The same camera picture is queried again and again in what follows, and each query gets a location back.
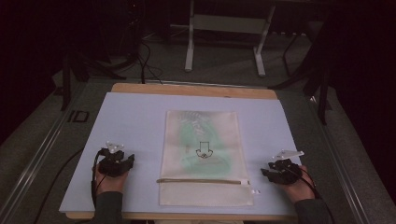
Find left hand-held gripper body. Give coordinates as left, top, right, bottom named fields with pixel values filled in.
left=97, top=141, right=127, bottom=177

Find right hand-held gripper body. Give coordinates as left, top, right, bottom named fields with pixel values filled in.
left=269, top=149, right=304, bottom=186

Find translucent white zipper bag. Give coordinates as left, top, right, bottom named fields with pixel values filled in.
left=158, top=109, right=255, bottom=207

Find person's left hand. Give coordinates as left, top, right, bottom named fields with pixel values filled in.
left=94, top=163, right=131, bottom=196

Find person's right hand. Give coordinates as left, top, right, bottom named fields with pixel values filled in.
left=278, top=164, right=316, bottom=205

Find light blue table mat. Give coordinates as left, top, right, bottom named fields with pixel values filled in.
left=58, top=91, right=302, bottom=217

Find green cloth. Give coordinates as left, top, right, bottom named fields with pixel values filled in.
left=177, top=119, right=233, bottom=175

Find wooden table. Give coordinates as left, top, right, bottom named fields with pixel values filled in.
left=64, top=82, right=299, bottom=222

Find black tripod stand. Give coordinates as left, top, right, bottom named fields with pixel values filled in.
left=59, top=46, right=128, bottom=112

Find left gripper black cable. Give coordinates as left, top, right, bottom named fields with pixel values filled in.
left=91, top=148, right=107, bottom=207

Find metal floor rail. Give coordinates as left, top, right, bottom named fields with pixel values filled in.
left=0, top=81, right=89, bottom=224
left=306, top=92, right=374, bottom=224

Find black floor cable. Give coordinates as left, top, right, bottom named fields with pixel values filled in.
left=32, top=147, right=86, bottom=224

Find black chair frame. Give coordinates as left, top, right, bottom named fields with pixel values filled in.
left=269, top=18, right=332, bottom=126

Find black hanging cables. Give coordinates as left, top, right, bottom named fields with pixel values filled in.
left=135, top=0, right=164, bottom=86

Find white metal stand frame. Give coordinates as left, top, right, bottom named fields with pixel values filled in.
left=184, top=0, right=277, bottom=77

